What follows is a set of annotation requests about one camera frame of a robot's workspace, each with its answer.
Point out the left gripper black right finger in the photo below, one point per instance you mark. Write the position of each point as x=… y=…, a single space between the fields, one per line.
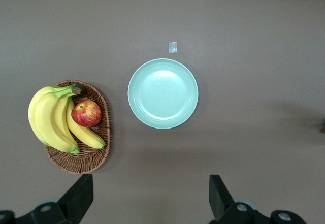
x=221 y=203

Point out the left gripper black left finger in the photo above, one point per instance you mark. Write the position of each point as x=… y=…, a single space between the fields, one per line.
x=76 y=203

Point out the pale green round plate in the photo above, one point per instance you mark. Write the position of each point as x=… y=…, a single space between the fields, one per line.
x=163 y=93

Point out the brown wicker basket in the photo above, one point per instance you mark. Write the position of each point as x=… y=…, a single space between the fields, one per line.
x=101 y=132

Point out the yellow banana bunch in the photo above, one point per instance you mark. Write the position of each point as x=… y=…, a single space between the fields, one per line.
x=48 y=117

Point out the red apple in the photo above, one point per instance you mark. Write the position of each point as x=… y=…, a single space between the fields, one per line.
x=86 y=113

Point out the small clear tape piece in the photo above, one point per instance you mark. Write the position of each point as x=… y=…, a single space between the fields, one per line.
x=172 y=47

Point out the brown table cover sheet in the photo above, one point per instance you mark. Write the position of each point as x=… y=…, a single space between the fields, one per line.
x=228 y=18

